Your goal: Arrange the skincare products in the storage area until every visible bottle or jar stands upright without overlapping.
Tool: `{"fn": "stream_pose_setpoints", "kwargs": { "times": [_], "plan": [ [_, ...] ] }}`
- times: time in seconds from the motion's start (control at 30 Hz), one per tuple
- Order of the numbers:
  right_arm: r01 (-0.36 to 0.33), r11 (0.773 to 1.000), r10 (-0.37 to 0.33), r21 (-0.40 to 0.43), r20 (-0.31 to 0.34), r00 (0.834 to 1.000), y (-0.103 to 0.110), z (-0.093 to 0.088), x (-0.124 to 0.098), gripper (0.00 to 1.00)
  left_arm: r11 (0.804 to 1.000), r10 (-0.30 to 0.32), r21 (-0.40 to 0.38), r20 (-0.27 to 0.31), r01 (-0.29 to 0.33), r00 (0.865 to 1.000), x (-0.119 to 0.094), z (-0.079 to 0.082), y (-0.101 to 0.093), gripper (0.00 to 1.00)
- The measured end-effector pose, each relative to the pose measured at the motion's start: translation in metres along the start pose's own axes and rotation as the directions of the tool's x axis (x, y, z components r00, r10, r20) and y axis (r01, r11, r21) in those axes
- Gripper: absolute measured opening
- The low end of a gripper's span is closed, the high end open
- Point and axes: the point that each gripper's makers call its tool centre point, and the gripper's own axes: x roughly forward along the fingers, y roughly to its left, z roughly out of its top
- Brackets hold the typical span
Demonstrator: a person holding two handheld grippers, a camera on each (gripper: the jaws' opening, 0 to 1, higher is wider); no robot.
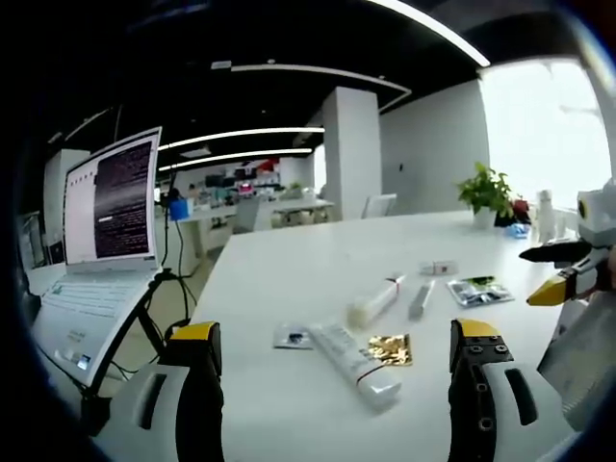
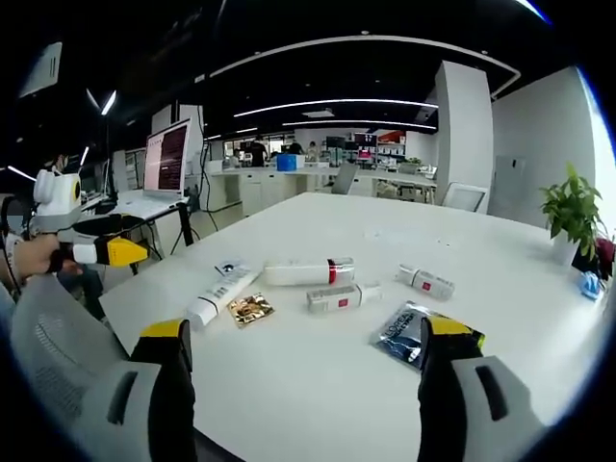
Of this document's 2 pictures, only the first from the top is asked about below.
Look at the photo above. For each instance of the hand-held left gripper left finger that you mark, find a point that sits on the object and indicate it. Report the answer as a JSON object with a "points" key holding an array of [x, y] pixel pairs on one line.
{"points": [[159, 409]]}

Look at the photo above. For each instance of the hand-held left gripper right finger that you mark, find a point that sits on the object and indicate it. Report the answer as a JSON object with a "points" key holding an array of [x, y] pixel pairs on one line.
{"points": [[500, 399]]}

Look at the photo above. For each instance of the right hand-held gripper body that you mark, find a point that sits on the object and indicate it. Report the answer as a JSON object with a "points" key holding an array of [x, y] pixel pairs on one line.
{"points": [[599, 216]]}

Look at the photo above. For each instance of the silver green skincare sachet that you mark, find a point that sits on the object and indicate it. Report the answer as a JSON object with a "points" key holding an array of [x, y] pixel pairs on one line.
{"points": [[479, 291]]}

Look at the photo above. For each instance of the small white red skincare box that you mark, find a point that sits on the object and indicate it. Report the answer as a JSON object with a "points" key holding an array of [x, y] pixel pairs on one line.
{"points": [[438, 267]]}

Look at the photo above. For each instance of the gold foil skincare sachet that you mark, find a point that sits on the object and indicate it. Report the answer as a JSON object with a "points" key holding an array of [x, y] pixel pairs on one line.
{"points": [[392, 350]]}

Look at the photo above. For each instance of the slim silver skincare tube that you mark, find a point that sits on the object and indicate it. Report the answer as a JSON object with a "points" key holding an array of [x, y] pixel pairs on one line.
{"points": [[421, 300]]}

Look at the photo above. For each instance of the large white skincare tube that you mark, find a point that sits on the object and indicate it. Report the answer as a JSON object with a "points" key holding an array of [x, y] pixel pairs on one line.
{"points": [[353, 362]]}

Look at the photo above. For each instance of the cream skincare tube red band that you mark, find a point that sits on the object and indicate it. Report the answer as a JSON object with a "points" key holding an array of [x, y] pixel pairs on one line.
{"points": [[375, 300]]}

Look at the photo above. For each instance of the white bottle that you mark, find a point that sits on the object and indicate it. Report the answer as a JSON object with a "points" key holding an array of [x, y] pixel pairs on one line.
{"points": [[545, 216]]}

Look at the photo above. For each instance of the person's right hand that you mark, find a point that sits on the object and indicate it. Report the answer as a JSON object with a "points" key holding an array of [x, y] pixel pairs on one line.
{"points": [[610, 269]]}

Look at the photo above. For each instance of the blue crumpled item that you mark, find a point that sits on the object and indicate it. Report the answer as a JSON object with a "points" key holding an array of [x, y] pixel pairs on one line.
{"points": [[517, 231]]}

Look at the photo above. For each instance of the red and black item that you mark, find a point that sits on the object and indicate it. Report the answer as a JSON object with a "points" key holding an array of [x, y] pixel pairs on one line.
{"points": [[517, 212]]}

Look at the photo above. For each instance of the green potted plant white pot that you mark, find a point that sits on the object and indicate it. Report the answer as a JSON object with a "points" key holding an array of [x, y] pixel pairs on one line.
{"points": [[486, 192]]}

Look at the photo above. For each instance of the white office chair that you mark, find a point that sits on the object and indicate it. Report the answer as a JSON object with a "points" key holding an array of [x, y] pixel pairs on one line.
{"points": [[379, 206]]}

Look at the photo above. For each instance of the white laptop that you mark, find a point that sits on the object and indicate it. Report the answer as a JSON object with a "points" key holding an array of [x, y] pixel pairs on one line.
{"points": [[110, 231]]}

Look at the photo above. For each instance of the blue box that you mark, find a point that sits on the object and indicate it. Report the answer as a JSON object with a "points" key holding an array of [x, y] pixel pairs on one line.
{"points": [[180, 210]]}

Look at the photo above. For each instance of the grey office chair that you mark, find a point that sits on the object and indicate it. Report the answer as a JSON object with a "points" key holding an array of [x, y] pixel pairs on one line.
{"points": [[248, 216]]}

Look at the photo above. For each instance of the bright ceiling light strip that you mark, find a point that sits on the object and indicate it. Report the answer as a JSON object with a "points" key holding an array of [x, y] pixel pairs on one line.
{"points": [[443, 31]]}

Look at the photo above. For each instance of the background white desk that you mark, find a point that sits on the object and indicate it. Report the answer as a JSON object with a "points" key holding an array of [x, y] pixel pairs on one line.
{"points": [[303, 207]]}

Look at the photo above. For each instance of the straight ceiling light strip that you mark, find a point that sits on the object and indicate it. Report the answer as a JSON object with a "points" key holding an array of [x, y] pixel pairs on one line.
{"points": [[240, 136], [236, 158]]}

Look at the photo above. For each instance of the curved ceiling light strip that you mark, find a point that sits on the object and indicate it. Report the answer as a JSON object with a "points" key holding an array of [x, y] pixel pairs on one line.
{"points": [[332, 77]]}

